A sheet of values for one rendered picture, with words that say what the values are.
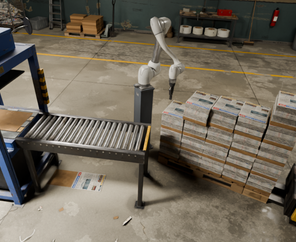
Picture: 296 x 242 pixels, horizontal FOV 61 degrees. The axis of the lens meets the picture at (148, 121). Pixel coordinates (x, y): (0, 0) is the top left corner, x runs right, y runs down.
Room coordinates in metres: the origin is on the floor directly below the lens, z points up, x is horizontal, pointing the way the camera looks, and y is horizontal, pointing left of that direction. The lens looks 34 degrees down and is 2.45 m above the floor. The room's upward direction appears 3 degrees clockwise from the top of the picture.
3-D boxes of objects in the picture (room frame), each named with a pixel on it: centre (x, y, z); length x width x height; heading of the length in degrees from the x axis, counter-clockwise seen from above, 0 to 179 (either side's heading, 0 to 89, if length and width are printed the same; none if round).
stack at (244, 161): (2.53, -0.77, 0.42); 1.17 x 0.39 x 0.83; 65
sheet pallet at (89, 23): (8.74, 2.29, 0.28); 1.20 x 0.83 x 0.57; 85
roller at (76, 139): (2.18, 0.72, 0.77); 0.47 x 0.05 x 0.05; 175
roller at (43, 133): (2.22, 1.11, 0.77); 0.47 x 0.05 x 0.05; 175
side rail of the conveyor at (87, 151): (1.92, 0.68, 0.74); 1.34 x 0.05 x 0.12; 85
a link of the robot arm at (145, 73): (2.95, 0.07, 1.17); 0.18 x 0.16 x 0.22; 148
